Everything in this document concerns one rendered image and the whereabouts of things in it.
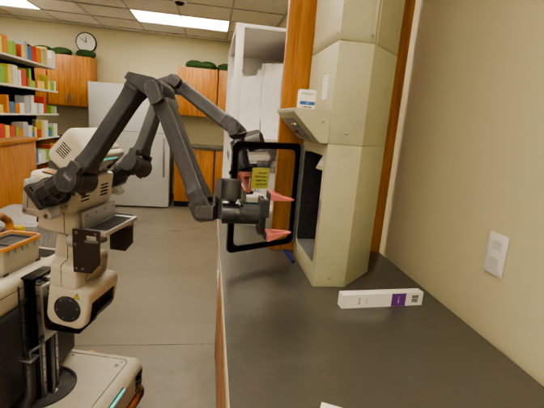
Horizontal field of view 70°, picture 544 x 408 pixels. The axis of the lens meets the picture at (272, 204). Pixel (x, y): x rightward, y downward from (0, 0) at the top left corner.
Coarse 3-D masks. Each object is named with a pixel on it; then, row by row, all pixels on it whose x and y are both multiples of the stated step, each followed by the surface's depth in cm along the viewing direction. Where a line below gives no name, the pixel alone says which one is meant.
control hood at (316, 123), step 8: (280, 112) 139; (288, 112) 124; (296, 112) 115; (304, 112) 115; (312, 112) 116; (320, 112) 116; (328, 112) 116; (296, 120) 123; (304, 120) 116; (312, 120) 116; (320, 120) 117; (328, 120) 117; (304, 128) 121; (312, 128) 117; (320, 128) 117; (328, 128) 118; (312, 136) 120; (320, 136) 118; (328, 136) 118
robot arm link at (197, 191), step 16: (160, 96) 109; (160, 112) 112; (176, 112) 113; (176, 128) 111; (176, 144) 111; (176, 160) 111; (192, 160) 110; (192, 176) 110; (192, 192) 109; (208, 192) 112; (192, 208) 109
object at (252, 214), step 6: (258, 198) 112; (264, 198) 108; (240, 204) 109; (246, 204) 110; (258, 204) 111; (240, 210) 107; (246, 210) 108; (252, 210) 108; (258, 210) 108; (246, 216) 108; (252, 216) 108; (258, 216) 108; (240, 222) 108; (246, 222) 109; (252, 222) 109; (258, 222) 109; (258, 228) 109; (258, 234) 109
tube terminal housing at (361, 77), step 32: (320, 64) 132; (352, 64) 114; (384, 64) 122; (320, 96) 130; (352, 96) 117; (384, 96) 127; (352, 128) 119; (384, 128) 132; (352, 160) 121; (320, 192) 125; (352, 192) 123; (320, 224) 124; (352, 224) 126; (320, 256) 126; (352, 256) 131
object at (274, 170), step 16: (240, 160) 134; (256, 160) 137; (272, 160) 142; (288, 160) 146; (240, 176) 135; (256, 176) 139; (272, 176) 143; (288, 176) 148; (256, 192) 140; (288, 192) 150; (272, 208) 147; (288, 208) 152; (240, 224) 139; (272, 224) 148; (288, 224) 153; (240, 240) 141; (256, 240) 145
